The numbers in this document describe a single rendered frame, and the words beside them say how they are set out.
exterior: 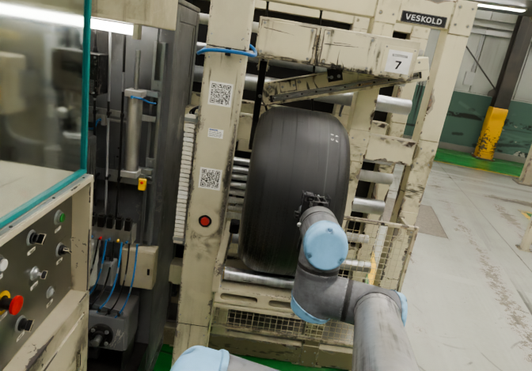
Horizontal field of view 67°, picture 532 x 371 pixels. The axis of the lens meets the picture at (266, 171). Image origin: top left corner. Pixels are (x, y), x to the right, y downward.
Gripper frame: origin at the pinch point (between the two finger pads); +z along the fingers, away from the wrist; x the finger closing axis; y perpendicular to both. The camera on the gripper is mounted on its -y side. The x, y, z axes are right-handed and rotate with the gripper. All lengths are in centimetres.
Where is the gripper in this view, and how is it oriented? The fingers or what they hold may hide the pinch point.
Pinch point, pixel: (307, 208)
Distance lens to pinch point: 119.0
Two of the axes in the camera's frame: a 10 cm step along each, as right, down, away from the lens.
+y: 1.5, -9.7, -1.8
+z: 0.0, -1.8, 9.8
